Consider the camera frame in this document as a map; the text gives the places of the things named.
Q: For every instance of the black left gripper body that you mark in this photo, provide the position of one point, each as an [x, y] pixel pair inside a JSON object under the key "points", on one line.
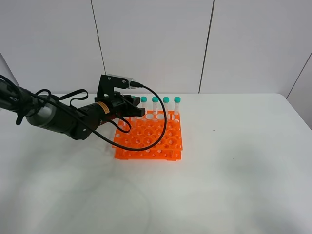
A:
{"points": [[107, 100]]}

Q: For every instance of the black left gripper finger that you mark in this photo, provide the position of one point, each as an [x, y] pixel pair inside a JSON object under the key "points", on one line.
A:
{"points": [[133, 100], [130, 108]]}

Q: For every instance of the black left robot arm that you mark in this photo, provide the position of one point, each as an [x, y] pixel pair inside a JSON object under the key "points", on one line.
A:
{"points": [[45, 110]]}

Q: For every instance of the test tube row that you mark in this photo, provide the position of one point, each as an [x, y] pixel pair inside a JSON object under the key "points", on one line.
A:
{"points": [[177, 101], [143, 100], [166, 101], [155, 105]]}

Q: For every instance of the orange test tube rack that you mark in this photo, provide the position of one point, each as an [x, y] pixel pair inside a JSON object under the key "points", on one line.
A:
{"points": [[145, 131]]}

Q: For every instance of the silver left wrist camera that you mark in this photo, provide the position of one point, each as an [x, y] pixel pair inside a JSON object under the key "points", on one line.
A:
{"points": [[120, 81]]}

